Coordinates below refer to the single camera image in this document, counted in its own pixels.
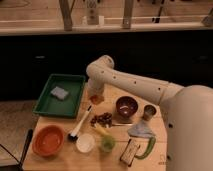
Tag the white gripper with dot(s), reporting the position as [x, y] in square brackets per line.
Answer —
[95, 88]

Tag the red yellow apple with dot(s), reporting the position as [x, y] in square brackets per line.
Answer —
[97, 99]

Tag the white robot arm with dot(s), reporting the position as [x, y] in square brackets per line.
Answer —
[188, 112]

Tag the dark purple bowl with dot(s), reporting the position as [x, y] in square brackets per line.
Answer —
[126, 106]

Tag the small white bowl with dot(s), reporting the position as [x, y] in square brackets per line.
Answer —
[85, 143]

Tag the red bowl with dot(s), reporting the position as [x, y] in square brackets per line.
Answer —
[48, 141]

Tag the bunch of dark grapes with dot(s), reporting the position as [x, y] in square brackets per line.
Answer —
[104, 120]

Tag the grey sponge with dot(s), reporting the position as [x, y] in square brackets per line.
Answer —
[59, 93]

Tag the green plastic tray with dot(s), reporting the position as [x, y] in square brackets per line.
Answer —
[49, 106]

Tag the yellow banana piece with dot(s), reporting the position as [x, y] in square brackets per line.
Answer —
[101, 130]

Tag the green cup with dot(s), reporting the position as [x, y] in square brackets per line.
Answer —
[107, 143]

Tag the small metal cup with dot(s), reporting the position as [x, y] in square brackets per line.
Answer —
[149, 112]

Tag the grey cloth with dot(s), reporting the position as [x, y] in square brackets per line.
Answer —
[141, 130]

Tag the white handled brush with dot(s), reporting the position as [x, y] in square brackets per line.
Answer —
[73, 135]

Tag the green curved handle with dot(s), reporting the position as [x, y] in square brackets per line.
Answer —
[149, 148]

